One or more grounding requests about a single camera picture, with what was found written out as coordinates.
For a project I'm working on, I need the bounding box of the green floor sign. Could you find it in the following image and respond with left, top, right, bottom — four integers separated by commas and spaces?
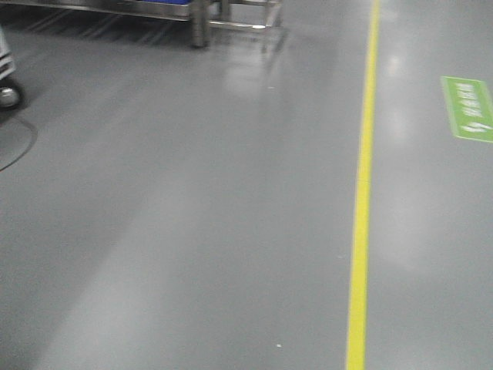
441, 76, 492, 143

